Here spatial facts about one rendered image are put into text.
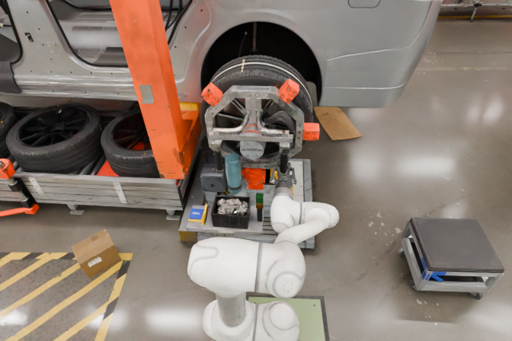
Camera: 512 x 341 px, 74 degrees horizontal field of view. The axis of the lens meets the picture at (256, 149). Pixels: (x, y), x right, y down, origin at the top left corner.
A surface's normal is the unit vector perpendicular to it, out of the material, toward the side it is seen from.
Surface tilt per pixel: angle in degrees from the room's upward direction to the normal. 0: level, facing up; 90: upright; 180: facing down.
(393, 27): 90
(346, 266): 0
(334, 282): 0
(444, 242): 0
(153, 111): 90
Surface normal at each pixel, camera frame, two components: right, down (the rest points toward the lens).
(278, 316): 0.15, -0.74
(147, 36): -0.08, 0.65
